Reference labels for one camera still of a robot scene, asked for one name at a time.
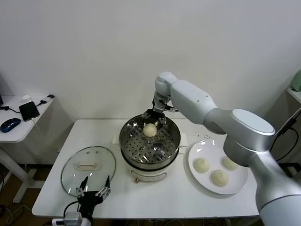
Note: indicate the pale green appliance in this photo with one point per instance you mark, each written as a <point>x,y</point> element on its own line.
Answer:
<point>298,82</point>

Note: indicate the round glass pot lid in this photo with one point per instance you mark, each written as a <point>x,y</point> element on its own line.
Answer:
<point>103,160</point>

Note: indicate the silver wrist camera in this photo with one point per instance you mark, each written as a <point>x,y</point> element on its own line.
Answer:
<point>71,216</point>
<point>160,107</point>

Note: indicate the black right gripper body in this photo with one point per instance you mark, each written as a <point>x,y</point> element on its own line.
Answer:
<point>154,114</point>

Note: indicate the large white round plate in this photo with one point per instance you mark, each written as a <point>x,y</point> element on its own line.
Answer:
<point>204,150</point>

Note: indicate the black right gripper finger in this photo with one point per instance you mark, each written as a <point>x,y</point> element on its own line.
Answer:
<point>163,120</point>
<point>145,116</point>

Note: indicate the white shelf table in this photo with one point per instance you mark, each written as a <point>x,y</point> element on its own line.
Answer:
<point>295,95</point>

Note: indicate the perforated steel steamer basket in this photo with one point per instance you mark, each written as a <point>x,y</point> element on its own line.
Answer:
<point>176,136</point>

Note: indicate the white steamed baozi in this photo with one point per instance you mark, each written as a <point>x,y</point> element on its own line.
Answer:
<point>230,164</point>
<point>201,165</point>
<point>149,130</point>
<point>219,178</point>

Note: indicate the small white earbud case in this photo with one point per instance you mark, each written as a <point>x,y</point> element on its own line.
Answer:
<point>26,98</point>

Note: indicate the black smartphone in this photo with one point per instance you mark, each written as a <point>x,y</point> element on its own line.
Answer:
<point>29,111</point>

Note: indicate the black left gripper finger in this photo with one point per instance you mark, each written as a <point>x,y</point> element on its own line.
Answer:
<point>83,184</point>
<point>107,183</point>

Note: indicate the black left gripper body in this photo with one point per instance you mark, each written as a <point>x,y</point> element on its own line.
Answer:
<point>90,199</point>

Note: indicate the blue computer mouse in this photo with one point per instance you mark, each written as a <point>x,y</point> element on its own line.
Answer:
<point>10,124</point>

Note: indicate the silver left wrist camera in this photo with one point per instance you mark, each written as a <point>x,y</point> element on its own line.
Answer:
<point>71,216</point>

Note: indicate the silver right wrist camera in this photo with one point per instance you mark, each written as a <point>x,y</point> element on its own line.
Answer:
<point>160,107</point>

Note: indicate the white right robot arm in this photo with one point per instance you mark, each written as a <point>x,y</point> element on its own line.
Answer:
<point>192,96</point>

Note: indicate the small white side table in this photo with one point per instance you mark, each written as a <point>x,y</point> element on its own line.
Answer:
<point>16,136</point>

